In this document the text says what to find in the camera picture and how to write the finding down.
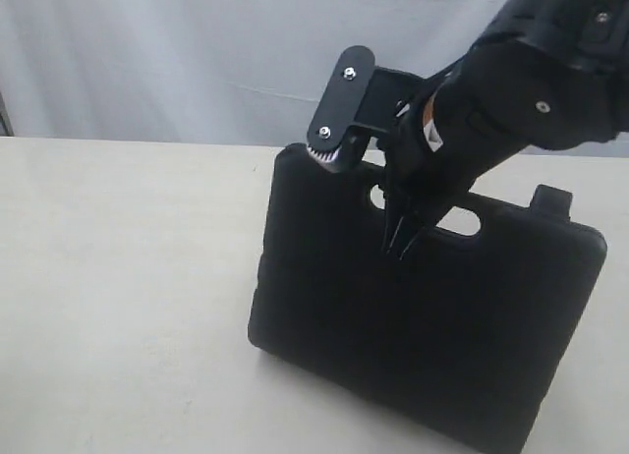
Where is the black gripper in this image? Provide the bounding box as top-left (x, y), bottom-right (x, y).
top-left (382, 41), bottom-right (628, 260)

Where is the black plastic tool case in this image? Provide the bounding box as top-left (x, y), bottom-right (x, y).
top-left (248, 143), bottom-right (607, 453)

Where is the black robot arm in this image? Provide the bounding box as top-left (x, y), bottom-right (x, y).
top-left (383, 0), bottom-right (628, 258)

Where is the white backdrop curtain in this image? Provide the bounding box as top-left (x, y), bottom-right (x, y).
top-left (0, 0), bottom-right (629, 159)

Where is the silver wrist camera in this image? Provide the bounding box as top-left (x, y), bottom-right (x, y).
top-left (307, 45), bottom-right (425, 173)

